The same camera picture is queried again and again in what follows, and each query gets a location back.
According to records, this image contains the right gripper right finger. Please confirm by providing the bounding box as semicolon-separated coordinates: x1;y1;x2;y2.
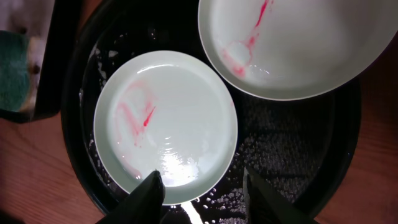
243;167;317;224

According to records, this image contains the black round tray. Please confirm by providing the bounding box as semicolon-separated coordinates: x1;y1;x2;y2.
61;1;361;223

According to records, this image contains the light green plate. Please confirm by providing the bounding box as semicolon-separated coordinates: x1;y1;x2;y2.
198;0;397;101
93;50;238;205

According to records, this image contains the green yellow sponge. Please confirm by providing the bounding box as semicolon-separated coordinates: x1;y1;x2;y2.
1;30;30;112

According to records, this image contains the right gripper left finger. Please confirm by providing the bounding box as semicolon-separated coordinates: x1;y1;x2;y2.
96;170;165;224

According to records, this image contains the black rectangular soap tray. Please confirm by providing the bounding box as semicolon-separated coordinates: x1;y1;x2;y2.
1;0;83;123

